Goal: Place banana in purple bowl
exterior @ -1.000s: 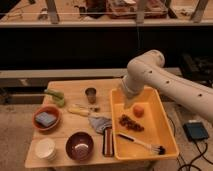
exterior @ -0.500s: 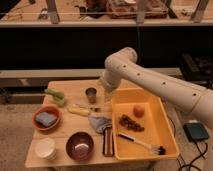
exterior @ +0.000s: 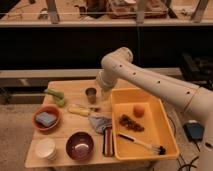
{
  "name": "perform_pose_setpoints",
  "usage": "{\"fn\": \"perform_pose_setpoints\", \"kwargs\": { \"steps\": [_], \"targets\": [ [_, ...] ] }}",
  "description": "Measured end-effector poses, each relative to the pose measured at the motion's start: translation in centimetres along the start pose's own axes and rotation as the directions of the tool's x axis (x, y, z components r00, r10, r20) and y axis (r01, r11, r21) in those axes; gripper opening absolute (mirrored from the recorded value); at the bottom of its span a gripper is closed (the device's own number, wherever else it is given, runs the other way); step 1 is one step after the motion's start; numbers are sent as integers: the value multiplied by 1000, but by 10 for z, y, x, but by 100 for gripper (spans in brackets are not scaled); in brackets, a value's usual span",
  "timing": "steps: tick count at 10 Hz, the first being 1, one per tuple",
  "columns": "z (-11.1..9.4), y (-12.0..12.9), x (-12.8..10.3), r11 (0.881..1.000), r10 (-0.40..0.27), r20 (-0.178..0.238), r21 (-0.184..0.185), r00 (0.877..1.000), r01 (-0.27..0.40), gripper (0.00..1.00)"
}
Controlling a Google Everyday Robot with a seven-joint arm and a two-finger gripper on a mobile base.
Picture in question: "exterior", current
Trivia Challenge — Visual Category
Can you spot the yellow banana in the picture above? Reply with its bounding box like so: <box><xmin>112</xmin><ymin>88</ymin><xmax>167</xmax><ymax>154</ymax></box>
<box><xmin>68</xmin><ymin>104</ymin><xmax>100</xmax><ymax>117</ymax></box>

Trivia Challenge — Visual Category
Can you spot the wooden table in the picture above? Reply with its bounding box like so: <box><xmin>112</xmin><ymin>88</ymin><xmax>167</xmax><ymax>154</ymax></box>
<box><xmin>24</xmin><ymin>77</ymin><xmax>181</xmax><ymax>169</ymax></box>

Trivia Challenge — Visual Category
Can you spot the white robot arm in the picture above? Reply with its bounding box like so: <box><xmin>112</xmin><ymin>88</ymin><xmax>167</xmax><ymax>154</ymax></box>
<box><xmin>96</xmin><ymin>47</ymin><xmax>213</xmax><ymax>171</ymax></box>

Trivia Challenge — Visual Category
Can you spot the grey cloth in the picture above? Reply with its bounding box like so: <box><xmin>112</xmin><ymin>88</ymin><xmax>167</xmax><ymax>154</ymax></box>
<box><xmin>88</xmin><ymin>116</ymin><xmax>112</xmax><ymax>134</ymax></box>

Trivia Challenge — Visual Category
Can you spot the bunch of dark grapes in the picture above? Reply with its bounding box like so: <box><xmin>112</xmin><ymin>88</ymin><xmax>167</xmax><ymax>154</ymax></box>
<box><xmin>119</xmin><ymin>114</ymin><xmax>144</xmax><ymax>132</ymax></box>

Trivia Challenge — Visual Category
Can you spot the brush with black bristles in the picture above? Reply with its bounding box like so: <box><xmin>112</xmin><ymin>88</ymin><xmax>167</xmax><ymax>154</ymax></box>
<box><xmin>118</xmin><ymin>133</ymin><xmax>166</xmax><ymax>155</ymax></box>

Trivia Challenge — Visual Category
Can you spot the purple bowl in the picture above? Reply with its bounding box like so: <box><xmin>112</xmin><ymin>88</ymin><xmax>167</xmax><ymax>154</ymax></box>
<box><xmin>66</xmin><ymin>132</ymin><xmax>94</xmax><ymax>161</ymax></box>

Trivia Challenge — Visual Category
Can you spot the blue sponge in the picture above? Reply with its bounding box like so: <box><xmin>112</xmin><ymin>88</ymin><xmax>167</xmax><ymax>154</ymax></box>
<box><xmin>36</xmin><ymin>112</ymin><xmax>57</xmax><ymax>127</ymax></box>

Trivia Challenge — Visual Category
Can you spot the yellow plastic bin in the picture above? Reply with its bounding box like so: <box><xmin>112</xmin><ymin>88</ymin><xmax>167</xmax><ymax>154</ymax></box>
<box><xmin>110</xmin><ymin>88</ymin><xmax>179</xmax><ymax>161</ymax></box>

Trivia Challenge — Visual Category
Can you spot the white cup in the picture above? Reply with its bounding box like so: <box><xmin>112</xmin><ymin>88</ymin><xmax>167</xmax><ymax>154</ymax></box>
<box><xmin>35</xmin><ymin>138</ymin><xmax>56</xmax><ymax>160</ymax></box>

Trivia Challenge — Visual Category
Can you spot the black device with cable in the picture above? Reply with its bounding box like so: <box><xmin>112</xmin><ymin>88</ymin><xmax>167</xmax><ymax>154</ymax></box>
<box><xmin>183</xmin><ymin>122</ymin><xmax>204</xmax><ymax>142</ymax></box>

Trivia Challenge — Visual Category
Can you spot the orange fruit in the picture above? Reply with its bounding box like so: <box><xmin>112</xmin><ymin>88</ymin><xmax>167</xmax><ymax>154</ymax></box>
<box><xmin>133</xmin><ymin>105</ymin><xmax>145</xmax><ymax>118</ymax></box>

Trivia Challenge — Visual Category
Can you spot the green plastic vegetable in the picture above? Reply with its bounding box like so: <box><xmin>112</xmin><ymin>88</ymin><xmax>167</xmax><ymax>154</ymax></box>
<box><xmin>44</xmin><ymin>89</ymin><xmax>65</xmax><ymax>107</ymax></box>

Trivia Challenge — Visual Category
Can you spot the metal cup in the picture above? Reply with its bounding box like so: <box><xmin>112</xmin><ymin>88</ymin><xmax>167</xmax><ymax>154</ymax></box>
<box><xmin>85</xmin><ymin>87</ymin><xmax>97</xmax><ymax>104</ymax></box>

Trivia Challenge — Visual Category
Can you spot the orange bowl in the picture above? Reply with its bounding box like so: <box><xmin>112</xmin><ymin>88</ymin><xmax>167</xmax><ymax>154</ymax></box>
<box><xmin>32</xmin><ymin>105</ymin><xmax>61</xmax><ymax>131</ymax></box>

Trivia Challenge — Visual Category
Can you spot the dark red rectangular block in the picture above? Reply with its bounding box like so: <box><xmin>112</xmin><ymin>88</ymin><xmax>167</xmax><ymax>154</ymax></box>
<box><xmin>102</xmin><ymin>127</ymin><xmax>114</xmax><ymax>157</ymax></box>

